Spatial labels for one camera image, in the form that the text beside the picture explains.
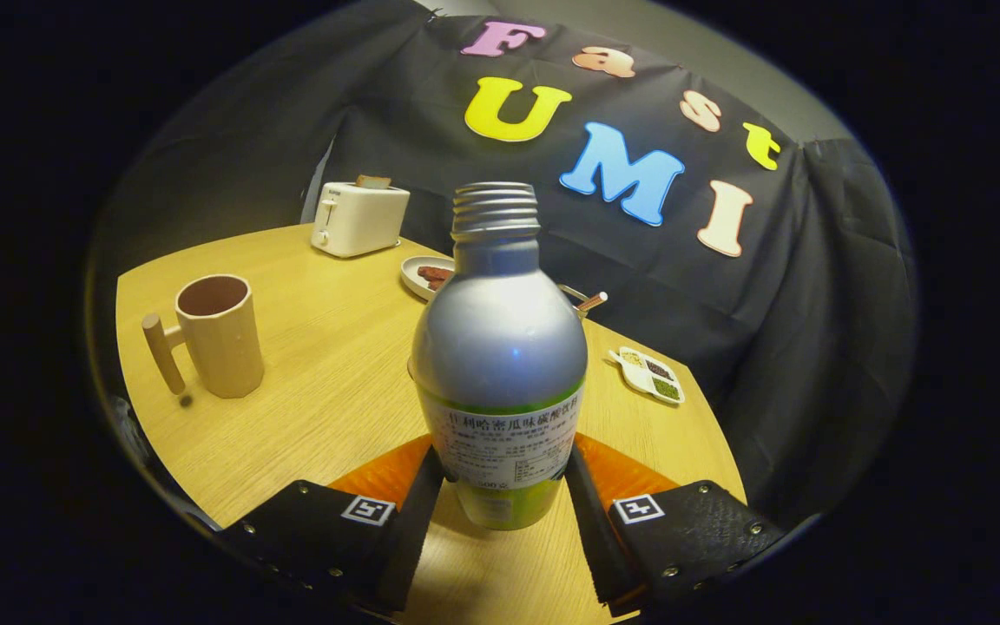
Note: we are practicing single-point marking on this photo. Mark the brown food pieces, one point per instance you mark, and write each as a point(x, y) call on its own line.
point(436, 276)

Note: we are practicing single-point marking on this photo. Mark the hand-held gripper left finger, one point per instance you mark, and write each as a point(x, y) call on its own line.
point(417, 529)

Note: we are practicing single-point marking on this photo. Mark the silver bottle with green label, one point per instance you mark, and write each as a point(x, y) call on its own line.
point(500, 347)

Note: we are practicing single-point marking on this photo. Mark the striped drinking straw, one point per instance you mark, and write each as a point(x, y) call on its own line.
point(595, 300)

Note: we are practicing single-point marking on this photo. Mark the toast slice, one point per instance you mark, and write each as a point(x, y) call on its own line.
point(373, 181)

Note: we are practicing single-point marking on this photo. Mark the white toaster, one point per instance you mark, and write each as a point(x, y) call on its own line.
point(361, 221)

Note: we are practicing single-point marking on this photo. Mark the wooden table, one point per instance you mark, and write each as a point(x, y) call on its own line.
point(335, 391)

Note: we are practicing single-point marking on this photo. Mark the white divided dish with beans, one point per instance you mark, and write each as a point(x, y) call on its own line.
point(649, 375)

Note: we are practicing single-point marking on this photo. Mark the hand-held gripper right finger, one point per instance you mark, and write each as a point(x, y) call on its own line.
point(591, 529)

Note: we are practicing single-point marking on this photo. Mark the small white plate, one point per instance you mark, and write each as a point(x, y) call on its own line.
point(413, 276)

